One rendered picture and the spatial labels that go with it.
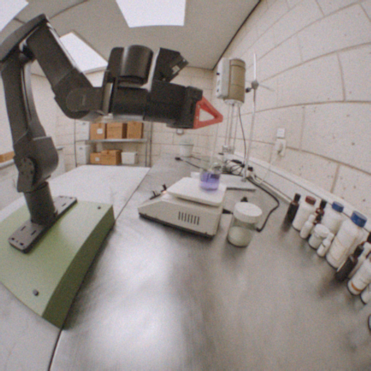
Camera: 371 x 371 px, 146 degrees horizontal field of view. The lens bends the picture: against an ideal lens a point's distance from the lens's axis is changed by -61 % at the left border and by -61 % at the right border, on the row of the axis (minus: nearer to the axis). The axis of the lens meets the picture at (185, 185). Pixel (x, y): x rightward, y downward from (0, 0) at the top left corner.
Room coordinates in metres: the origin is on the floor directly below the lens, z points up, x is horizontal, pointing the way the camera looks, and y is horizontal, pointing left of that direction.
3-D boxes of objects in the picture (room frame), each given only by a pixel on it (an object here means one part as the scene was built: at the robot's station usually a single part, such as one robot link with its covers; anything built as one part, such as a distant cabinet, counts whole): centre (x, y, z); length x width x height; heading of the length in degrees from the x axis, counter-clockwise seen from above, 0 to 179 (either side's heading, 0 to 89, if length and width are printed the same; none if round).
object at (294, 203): (0.34, -0.35, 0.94); 0.04 x 0.04 x 0.09
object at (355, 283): (0.03, -0.38, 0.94); 0.05 x 0.05 x 0.09
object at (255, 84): (0.72, -0.29, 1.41); 0.25 x 0.11 x 0.05; 95
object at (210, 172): (0.31, -0.05, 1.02); 0.06 x 0.05 x 0.08; 2
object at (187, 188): (0.32, -0.03, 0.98); 0.12 x 0.12 x 0.01; 71
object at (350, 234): (0.13, -0.39, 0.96); 0.07 x 0.07 x 0.13
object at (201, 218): (0.33, -0.01, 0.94); 0.22 x 0.13 x 0.08; 71
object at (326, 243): (0.16, -0.35, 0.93); 0.02 x 0.02 x 0.06
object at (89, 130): (2.33, 1.37, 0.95); 1.43 x 0.41 x 1.90; 95
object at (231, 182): (0.67, -0.17, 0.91); 0.30 x 0.20 x 0.01; 95
